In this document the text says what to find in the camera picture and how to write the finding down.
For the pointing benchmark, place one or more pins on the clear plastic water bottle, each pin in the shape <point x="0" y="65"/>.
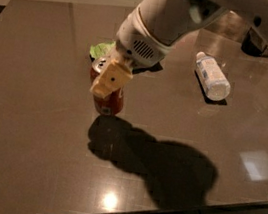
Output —
<point x="214" y="83"/>

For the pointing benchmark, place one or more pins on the green rice chip bag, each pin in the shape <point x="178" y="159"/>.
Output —
<point x="101" y="49"/>

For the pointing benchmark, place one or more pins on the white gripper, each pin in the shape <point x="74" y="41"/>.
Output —
<point x="138" y="42"/>

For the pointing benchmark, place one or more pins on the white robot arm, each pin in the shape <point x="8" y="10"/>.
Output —
<point x="170" y="20"/>

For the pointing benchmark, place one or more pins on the red coke can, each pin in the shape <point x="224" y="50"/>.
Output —
<point x="113" y="103"/>

